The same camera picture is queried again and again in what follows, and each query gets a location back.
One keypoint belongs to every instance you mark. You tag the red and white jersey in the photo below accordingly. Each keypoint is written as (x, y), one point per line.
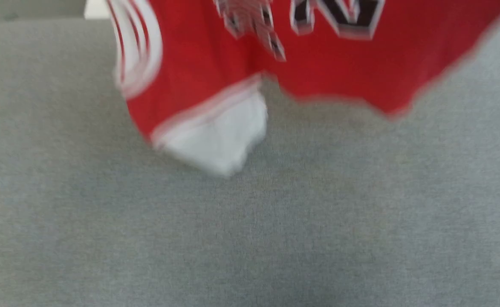
(343, 64)

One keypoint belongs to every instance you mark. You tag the grey fabric sofa seat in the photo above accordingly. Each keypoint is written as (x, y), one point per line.
(250, 221)

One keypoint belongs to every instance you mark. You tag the white box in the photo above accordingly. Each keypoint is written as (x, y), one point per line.
(97, 9)

